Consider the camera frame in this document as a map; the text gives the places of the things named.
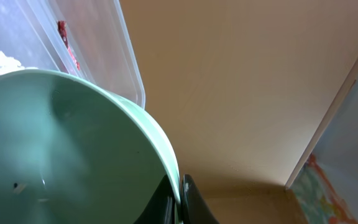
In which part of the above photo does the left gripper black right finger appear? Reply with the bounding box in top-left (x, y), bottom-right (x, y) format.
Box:
top-left (181, 174), bottom-right (219, 224)

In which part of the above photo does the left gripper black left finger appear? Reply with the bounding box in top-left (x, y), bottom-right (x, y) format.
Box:
top-left (134, 175), bottom-right (175, 224)

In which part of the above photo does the green bowl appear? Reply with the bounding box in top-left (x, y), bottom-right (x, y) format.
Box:
top-left (0, 70), bottom-right (180, 223)

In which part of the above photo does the red snack wrapper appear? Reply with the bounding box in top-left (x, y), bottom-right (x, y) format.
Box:
top-left (57, 21), bottom-right (80, 70)

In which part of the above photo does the white tissue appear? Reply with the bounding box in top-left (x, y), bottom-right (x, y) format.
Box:
top-left (0, 51), bottom-right (37, 76)

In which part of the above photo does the clear plastic waste bin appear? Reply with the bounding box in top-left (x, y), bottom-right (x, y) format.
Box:
top-left (0, 0), bottom-right (145, 106)

